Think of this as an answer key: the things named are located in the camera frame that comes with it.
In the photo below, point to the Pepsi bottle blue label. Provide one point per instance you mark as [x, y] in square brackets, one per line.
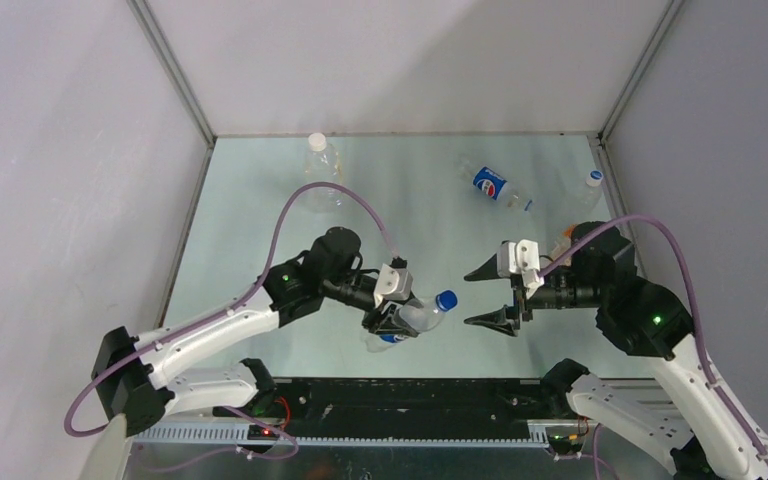
[493, 185]

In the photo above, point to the left controller board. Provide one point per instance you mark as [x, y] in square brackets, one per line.
[256, 433]

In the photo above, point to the white bottle cap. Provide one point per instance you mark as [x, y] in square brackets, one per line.
[317, 142]
[594, 178]

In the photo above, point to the orange label plastic bottle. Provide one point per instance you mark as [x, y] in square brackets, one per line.
[562, 243]

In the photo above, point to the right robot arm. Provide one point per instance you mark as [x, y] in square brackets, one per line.
[592, 398]

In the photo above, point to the right controller board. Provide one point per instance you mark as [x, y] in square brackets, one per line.
[565, 446]

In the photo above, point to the grey aluminium frame rail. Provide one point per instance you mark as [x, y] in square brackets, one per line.
[629, 232]

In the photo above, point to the clear unlabelled plastic bottle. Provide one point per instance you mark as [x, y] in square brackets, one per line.
[580, 203]

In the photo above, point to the cream label clear bottle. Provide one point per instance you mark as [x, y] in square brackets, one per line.
[323, 166]

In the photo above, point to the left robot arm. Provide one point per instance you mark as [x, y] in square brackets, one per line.
[151, 376]

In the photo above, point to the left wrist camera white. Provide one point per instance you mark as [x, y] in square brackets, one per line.
[394, 282]

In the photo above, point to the controller board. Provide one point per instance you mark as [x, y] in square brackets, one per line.
[565, 446]
[256, 433]

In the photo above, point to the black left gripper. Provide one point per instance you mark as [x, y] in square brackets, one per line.
[386, 323]

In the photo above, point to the white slotted cable duct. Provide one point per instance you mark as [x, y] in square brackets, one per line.
[235, 434]

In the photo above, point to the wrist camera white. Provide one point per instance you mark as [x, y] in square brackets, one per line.
[520, 260]
[394, 282]

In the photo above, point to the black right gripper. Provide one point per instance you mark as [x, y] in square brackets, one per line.
[502, 319]

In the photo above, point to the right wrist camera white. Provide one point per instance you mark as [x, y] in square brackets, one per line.
[520, 260]

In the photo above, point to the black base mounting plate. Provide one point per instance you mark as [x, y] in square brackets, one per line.
[409, 408]

